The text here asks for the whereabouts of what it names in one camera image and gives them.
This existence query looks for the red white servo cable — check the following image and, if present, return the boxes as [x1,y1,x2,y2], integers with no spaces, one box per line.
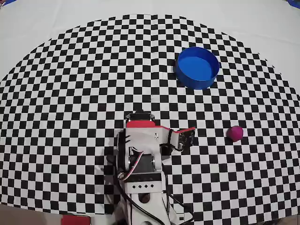
[118,149,144,181]

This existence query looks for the thin black cable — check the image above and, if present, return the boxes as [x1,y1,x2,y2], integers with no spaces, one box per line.
[116,172,171,225]

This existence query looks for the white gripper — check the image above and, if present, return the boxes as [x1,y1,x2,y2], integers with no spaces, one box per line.
[125,112,157,129]

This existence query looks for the blue round box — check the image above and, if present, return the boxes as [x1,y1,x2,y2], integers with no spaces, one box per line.
[173,46,221,90]

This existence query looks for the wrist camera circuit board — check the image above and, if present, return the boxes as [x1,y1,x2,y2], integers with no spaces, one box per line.
[176,127,196,150]

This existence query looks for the black white checkered table sheet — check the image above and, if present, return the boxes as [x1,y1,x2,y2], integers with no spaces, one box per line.
[0,0,300,225]

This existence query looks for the pink faceted ball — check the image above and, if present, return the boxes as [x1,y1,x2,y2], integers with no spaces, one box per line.
[226,125,244,143]

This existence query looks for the red block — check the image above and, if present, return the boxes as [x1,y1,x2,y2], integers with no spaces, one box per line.
[61,215,91,225]

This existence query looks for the thick black camera cable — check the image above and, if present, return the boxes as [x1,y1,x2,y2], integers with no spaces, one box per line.
[160,128,195,222]

